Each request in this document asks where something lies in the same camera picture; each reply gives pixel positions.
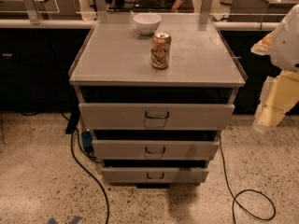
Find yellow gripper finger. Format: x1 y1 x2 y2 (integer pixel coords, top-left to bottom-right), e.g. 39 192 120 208
253 70 299 133
250 31 274 56

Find grey drawer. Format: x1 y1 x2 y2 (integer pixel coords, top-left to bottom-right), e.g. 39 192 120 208
78 103 235 131
93 140 219 161
102 167 208 184

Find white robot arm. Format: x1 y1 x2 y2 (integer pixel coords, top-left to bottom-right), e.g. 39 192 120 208
251 5 299 133

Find orange soda can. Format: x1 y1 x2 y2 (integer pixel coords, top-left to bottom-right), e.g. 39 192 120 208
150 31 171 69

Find white ceramic bowl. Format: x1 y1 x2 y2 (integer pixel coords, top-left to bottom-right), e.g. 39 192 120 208
134 13 162 35

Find blue box behind cabinet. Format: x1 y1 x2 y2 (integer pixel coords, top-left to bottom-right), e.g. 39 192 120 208
81 132 93 153

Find black counter base cabinets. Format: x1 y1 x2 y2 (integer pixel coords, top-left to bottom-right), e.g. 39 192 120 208
0 28 280 114

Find black cable right floor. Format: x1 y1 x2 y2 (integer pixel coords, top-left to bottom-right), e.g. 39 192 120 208
219 134 277 224

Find white horizontal counter rail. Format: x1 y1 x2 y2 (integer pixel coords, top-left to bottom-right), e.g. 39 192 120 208
0 20 278 31

